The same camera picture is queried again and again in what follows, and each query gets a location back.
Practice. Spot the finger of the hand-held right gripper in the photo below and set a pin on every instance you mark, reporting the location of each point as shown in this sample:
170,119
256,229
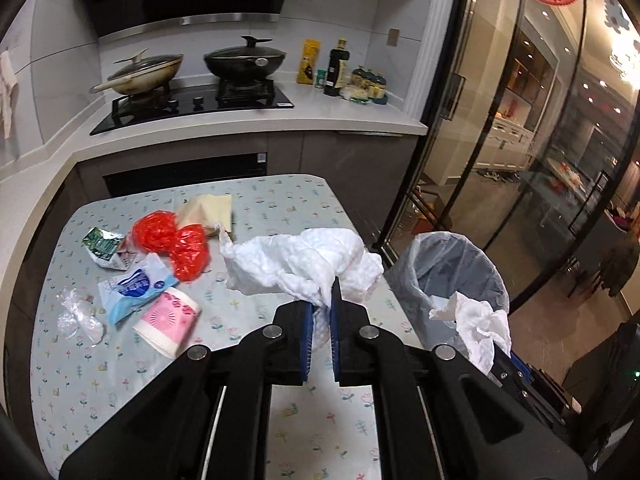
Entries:
520,367

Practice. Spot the beige wok with glass lid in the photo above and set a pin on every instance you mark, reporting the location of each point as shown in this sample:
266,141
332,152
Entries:
145,72

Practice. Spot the black wok with lid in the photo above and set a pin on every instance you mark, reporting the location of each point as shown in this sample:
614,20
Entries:
245,62

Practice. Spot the white plastic bag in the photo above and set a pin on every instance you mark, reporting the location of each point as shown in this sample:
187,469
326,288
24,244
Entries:
300,260

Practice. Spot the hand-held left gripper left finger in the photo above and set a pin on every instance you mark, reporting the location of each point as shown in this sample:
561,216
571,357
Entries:
306,330

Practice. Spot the yellow seasoning package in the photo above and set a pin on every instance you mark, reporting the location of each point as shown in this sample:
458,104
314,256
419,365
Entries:
308,62

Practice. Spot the white flower window decoration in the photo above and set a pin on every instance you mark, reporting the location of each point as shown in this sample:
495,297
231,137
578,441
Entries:
614,15

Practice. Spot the kitchen counter cabinet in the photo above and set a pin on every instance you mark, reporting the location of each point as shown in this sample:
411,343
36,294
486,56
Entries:
325,155

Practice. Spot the floral print tablecloth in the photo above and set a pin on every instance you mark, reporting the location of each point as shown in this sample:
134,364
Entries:
125,390

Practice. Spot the pink white package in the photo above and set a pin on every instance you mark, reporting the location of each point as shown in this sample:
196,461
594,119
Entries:
167,320

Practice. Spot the small white tissue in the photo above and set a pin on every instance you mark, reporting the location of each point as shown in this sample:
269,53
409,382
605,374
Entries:
475,325

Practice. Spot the green snack wrapper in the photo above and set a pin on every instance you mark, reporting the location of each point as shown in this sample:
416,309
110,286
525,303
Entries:
102,245

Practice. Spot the wall socket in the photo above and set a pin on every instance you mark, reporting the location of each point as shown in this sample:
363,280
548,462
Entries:
393,37

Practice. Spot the bag of garlic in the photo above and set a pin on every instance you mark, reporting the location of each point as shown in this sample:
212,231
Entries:
355,94

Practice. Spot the small green capped jar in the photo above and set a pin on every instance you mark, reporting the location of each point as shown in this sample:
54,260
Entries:
320,79

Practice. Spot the spice jar set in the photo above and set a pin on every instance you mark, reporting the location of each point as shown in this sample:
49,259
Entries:
372,85

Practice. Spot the glass sliding door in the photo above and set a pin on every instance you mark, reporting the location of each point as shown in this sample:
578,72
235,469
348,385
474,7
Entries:
475,110

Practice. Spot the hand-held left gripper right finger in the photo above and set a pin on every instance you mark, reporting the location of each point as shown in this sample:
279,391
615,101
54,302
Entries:
336,330

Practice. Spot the hanging kitchen cloth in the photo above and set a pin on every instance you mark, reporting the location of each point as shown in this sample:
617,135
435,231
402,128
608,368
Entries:
7,95

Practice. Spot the beige paper bag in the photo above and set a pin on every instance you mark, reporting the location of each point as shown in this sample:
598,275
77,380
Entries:
205,210

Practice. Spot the blue white wipes packet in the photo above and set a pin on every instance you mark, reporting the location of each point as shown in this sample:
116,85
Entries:
132,287

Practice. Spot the waste bin with plastic liner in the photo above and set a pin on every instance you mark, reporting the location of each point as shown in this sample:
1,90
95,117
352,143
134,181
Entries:
440,260

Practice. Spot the dark sauce bottle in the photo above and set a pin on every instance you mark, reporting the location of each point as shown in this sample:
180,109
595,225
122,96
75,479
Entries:
335,72

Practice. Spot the clear plastic wrap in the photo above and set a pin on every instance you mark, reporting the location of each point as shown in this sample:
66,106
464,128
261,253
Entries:
77,317

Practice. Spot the black gas stove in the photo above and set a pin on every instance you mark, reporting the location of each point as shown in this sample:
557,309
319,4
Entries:
200,110

